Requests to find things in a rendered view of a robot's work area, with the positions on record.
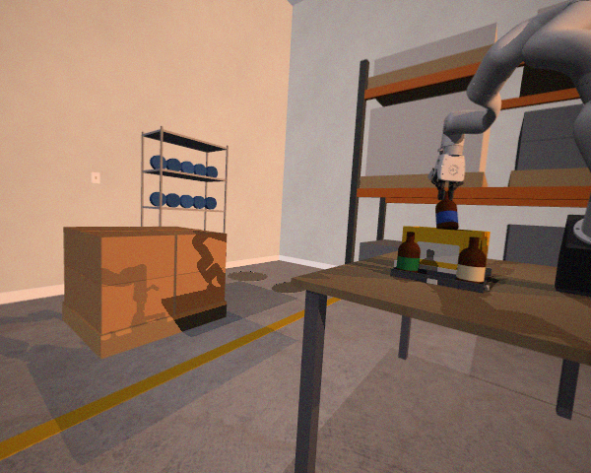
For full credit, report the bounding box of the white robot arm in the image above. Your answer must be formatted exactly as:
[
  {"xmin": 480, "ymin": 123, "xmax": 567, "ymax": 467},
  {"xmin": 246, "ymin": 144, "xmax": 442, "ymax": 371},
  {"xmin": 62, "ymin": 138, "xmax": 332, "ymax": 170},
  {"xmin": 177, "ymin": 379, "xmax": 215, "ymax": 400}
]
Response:
[{"xmin": 437, "ymin": 0, "xmax": 591, "ymax": 172}]

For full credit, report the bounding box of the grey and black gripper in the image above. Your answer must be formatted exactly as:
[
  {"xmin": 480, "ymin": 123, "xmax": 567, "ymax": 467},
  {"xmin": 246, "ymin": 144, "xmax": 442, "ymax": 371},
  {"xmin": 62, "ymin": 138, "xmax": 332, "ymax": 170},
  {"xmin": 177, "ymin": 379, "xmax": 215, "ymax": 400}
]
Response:
[{"xmin": 431, "ymin": 153, "xmax": 465, "ymax": 200}]

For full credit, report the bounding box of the brown glass bottle with cream label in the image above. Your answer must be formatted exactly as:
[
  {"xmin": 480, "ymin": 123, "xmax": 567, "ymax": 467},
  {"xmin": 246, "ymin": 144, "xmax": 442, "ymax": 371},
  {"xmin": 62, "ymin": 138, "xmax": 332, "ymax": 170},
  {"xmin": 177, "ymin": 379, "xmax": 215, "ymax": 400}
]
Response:
[{"xmin": 456, "ymin": 236, "xmax": 487, "ymax": 284}]

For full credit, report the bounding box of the brown bottle with green label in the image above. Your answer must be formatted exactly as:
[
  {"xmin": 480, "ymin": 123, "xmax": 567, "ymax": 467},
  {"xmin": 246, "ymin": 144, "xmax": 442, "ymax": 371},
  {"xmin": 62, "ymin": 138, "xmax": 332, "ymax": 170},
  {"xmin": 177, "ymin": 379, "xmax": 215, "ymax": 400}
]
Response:
[{"xmin": 397, "ymin": 232, "xmax": 421, "ymax": 273}]

